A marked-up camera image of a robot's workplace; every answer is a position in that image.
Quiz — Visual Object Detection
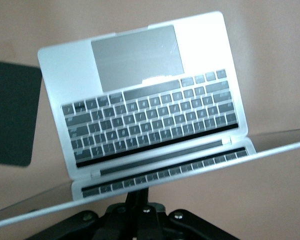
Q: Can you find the black mouse pad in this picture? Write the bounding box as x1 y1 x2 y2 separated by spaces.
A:
0 59 43 168

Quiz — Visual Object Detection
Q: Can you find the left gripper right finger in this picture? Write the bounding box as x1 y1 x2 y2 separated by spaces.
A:
137 188 241 240

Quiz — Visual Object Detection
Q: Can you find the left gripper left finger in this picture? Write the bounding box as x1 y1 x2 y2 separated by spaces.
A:
27 190 139 240

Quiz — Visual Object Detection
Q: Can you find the silver laptop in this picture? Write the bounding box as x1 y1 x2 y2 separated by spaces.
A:
0 10 300 231

